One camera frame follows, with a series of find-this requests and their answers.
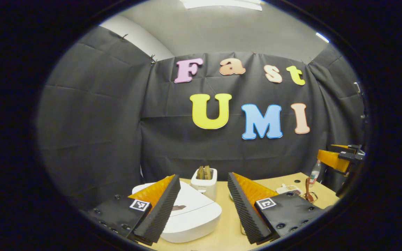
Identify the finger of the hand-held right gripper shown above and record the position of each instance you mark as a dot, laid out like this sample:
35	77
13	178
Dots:
332	159
347	146

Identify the ceiling light panel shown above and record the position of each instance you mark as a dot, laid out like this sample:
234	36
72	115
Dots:
222	3

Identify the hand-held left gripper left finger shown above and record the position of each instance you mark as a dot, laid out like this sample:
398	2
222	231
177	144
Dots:
161	212

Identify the clear plastic bottle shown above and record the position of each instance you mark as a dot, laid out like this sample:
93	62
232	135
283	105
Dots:
314	172

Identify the white rice cooker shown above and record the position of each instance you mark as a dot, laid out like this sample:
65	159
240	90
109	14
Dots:
194	216

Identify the small ceiling light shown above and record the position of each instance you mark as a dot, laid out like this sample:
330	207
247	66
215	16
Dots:
322	37

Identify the brown toast slice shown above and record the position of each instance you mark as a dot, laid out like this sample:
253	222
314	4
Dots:
207	172
200	173

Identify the white divided bean dish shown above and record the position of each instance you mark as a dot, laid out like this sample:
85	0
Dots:
288	189

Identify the white toaster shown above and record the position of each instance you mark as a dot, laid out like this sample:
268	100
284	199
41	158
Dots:
204	188

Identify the brown wooden spoon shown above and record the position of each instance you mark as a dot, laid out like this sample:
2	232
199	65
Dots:
309	195

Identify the black backdrop cloth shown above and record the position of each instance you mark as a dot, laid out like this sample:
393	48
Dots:
99	122

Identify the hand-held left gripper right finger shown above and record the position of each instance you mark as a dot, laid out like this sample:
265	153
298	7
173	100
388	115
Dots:
244	211

